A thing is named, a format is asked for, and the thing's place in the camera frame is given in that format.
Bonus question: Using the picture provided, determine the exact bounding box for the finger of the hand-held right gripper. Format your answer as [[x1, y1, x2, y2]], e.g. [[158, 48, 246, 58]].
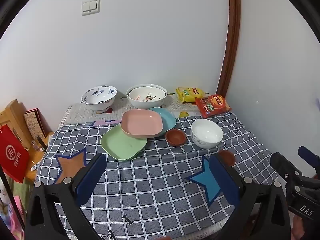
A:
[[269, 152, 304, 200], [297, 145, 320, 178]]

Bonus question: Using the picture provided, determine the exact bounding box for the yellow snack packet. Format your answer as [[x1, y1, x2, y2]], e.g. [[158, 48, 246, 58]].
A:
[[175, 87, 210, 103]]

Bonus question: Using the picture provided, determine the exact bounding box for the pink square plate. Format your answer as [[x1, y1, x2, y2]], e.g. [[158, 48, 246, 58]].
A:
[[120, 109, 164, 138]]

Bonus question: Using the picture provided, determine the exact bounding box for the red paper bag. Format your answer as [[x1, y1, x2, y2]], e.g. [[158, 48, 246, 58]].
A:
[[0, 124, 30, 183]]

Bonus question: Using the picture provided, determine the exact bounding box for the white wall light switch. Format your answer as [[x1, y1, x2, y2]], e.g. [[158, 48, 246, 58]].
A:
[[81, 0, 101, 16]]

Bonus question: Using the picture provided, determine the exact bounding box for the white bowl with grey swirls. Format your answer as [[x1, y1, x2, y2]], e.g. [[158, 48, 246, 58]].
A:
[[191, 119, 224, 149]]

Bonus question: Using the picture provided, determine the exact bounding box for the white lace pattern tablecloth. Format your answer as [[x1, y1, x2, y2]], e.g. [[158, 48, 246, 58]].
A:
[[61, 94, 225, 125]]

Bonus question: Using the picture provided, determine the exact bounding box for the grey checked cloth with stars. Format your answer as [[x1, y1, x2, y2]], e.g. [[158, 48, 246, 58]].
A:
[[35, 112, 280, 240]]

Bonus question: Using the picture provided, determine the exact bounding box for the blue patterned white bowl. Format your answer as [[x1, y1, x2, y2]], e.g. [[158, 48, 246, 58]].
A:
[[81, 85, 118, 113]]

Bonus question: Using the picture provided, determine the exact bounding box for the large plain white bowl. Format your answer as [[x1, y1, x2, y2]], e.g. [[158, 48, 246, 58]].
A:
[[126, 84, 168, 110]]

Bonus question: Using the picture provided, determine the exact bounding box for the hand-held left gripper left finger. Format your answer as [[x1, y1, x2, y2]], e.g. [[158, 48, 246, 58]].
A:
[[25, 152, 108, 240]]

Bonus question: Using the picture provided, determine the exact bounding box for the white bowl with fruit print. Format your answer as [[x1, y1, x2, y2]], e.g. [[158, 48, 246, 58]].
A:
[[128, 86, 166, 103]]

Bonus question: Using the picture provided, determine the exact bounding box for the small brown bowl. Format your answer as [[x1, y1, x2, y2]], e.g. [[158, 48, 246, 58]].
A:
[[165, 129, 187, 146], [218, 149, 236, 167]]

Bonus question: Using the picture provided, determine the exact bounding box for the patterned box with red edge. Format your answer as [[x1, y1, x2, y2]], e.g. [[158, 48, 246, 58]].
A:
[[24, 108, 47, 140]]

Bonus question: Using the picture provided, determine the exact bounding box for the red snack packet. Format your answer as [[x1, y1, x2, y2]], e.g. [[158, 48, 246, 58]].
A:
[[195, 94, 232, 119]]

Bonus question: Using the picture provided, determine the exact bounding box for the green square plate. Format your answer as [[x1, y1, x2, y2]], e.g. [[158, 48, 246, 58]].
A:
[[100, 124, 148, 161]]

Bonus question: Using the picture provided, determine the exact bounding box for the teal square plate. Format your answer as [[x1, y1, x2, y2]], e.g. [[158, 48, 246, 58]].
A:
[[147, 107, 177, 138]]

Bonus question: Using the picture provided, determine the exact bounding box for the brown wooden door frame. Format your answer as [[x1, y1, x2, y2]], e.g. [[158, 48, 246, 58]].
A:
[[216, 0, 241, 98]]

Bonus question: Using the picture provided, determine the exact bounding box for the colourful cloth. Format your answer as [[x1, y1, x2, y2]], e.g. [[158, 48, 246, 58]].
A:
[[0, 177, 33, 230]]

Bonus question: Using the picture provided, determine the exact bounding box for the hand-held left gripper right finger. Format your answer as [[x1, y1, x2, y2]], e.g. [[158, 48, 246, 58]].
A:
[[209, 152, 292, 240]]

